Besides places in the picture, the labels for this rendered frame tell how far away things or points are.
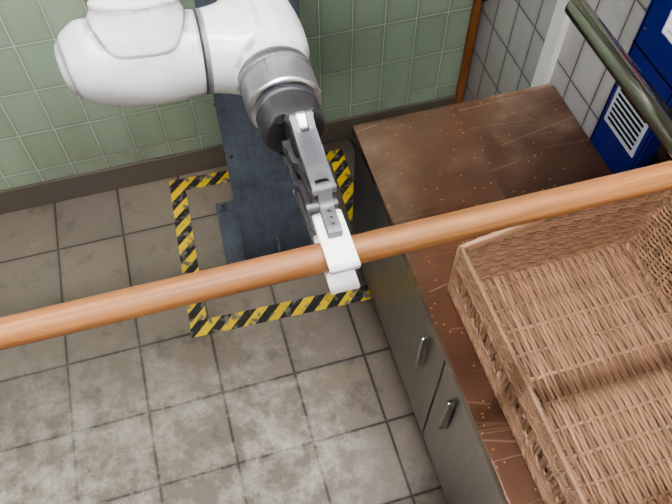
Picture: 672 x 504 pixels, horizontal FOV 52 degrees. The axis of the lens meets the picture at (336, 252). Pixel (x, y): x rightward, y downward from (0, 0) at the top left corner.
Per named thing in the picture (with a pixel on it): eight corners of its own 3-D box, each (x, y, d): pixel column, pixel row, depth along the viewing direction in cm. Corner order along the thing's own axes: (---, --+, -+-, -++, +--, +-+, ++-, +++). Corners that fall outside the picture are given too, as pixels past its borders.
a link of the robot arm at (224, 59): (315, 104, 88) (212, 119, 85) (285, 27, 96) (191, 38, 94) (319, 34, 79) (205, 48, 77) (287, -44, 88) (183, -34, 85)
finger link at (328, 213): (328, 197, 70) (328, 178, 68) (343, 236, 67) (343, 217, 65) (314, 200, 70) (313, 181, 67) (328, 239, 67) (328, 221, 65)
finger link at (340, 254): (340, 212, 70) (340, 207, 69) (361, 268, 66) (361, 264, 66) (311, 218, 69) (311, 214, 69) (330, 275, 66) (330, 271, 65)
